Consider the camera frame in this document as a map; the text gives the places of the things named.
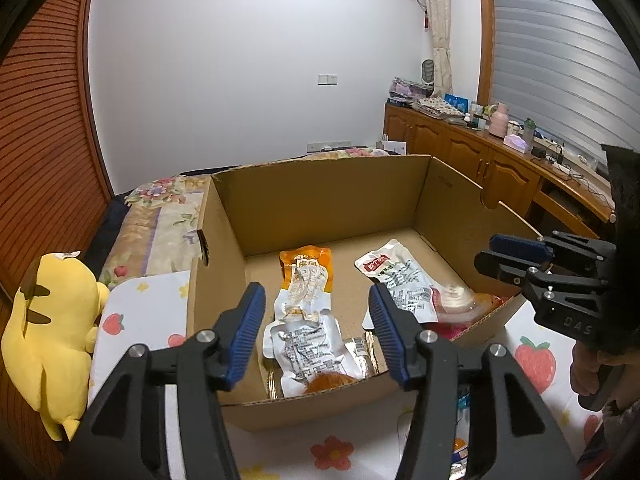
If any cream patterned curtain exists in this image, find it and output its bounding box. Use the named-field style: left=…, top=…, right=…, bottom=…
left=417, top=0, right=453, bottom=101

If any strawberry print tablecloth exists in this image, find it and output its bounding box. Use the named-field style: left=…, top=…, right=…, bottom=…
left=87, top=270, right=616, bottom=480

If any white red-label snack packet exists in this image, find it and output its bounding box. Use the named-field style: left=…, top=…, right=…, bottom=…
left=354, top=238, right=441, bottom=323

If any yellow plush toy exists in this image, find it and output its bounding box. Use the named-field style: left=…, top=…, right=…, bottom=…
left=0, top=251, right=111, bottom=442

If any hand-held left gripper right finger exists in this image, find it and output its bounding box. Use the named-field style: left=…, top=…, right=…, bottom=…
left=368, top=282, right=568, bottom=480

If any pink thermos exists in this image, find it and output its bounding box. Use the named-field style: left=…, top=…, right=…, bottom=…
left=489, top=102, right=510, bottom=138

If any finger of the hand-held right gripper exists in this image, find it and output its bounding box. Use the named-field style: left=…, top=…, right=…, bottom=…
left=474, top=251, right=601, bottom=306
left=489, top=231, right=616, bottom=264

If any wooden window frame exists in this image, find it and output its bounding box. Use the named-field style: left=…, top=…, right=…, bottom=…
left=475, top=0, right=501, bottom=111

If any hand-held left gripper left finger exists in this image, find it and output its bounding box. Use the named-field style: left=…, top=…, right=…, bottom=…
left=65, top=281, right=267, bottom=480

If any round orange snack packet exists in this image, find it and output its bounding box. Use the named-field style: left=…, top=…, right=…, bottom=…
left=305, top=371, right=358, bottom=393

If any person's right hand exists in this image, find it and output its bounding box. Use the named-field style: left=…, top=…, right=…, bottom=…
left=570, top=341, right=599, bottom=395

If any grey window blind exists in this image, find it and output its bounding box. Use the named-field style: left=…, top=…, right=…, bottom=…
left=490, top=0, right=640, bottom=171

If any floral cloth pile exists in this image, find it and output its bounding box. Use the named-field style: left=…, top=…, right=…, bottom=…
left=415, top=96, right=468, bottom=118

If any wooden louvered wardrobe door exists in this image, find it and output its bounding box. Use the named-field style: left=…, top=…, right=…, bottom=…
left=0, top=0, right=116, bottom=480

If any brown cardboard box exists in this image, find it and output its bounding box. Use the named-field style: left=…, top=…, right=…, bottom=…
left=186, top=154, right=543, bottom=433

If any clear pastry packet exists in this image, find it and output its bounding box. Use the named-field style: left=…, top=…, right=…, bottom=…
left=431, top=284, right=516, bottom=328

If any silver blue-band snack packet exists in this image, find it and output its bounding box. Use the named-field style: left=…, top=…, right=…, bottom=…
left=262, top=310, right=358, bottom=398

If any dark bed sheet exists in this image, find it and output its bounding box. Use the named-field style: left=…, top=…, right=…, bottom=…
left=80, top=162, right=241, bottom=261

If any small orange white snack packet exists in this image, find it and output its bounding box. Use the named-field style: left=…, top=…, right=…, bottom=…
left=450, top=435, right=471, bottom=476

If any wooden cabinet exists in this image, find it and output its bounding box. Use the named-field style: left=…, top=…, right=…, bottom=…
left=382, top=101, right=618, bottom=241

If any purple bag pile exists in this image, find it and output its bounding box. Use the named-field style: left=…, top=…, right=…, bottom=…
left=390, top=77, right=432, bottom=100

